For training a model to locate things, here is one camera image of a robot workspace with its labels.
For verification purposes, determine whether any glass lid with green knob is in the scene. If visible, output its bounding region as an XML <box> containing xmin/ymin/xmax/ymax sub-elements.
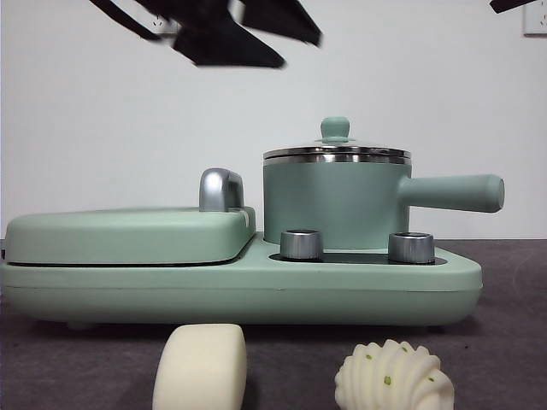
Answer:
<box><xmin>262</xmin><ymin>117</ymin><xmax>411</xmax><ymax>158</ymax></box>

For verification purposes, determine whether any plain white steamed bun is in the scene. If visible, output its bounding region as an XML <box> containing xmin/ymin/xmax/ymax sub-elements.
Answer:
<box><xmin>152</xmin><ymin>323</ymin><xmax>250</xmax><ymax>410</ymax></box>

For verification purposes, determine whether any twisted white scallion bun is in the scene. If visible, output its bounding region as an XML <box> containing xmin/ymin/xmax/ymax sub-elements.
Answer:
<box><xmin>334</xmin><ymin>338</ymin><xmax>456</xmax><ymax>410</ymax></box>

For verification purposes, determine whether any silver control knob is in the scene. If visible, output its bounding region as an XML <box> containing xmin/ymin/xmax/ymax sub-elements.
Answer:
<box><xmin>387</xmin><ymin>231</ymin><xmax>436</xmax><ymax>264</ymax></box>
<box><xmin>279</xmin><ymin>229</ymin><xmax>325</xmax><ymax>261</ymax></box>

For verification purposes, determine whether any green breakfast machine base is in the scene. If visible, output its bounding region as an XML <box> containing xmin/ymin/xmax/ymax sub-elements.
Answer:
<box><xmin>0</xmin><ymin>238</ymin><xmax>484</xmax><ymax>332</ymax></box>

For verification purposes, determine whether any white wall socket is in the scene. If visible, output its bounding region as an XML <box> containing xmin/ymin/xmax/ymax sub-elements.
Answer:
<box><xmin>144</xmin><ymin>12</ymin><xmax>180</xmax><ymax>38</ymax></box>
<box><xmin>523</xmin><ymin>0</ymin><xmax>547</xmax><ymax>38</ymax></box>

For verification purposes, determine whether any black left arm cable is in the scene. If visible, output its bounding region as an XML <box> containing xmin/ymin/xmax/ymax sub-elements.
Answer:
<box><xmin>88</xmin><ymin>0</ymin><xmax>162</xmax><ymax>43</ymax></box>

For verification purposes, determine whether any green pot with handle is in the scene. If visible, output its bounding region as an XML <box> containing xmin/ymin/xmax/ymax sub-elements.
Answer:
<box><xmin>262</xmin><ymin>154</ymin><xmax>506</xmax><ymax>253</ymax></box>

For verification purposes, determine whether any green hinged lid chrome handle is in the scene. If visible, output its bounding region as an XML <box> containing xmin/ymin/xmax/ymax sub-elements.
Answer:
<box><xmin>6</xmin><ymin>167</ymin><xmax>257</xmax><ymax>267</ymax></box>

